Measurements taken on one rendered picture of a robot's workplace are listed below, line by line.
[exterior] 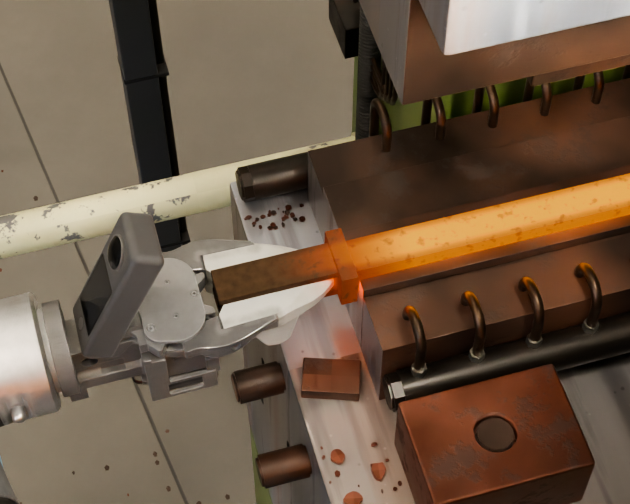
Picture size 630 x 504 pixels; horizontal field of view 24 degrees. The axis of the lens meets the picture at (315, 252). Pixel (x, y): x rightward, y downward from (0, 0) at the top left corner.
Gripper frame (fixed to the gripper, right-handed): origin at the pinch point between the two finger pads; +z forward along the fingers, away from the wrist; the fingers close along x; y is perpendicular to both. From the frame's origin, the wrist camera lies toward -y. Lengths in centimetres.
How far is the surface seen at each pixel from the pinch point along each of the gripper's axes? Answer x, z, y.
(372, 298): 3.1, 3.7, 0.9
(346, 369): 4.8, 1.2, 7.4
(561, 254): 3.2, 18.6, 1.1
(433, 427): 13.8, 4.9, 2.1
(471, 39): 12.5, 4.9, -37.4
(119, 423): -44, -18, 100
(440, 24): 11.8, 3.5, -38.2
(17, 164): -96, -24, 100
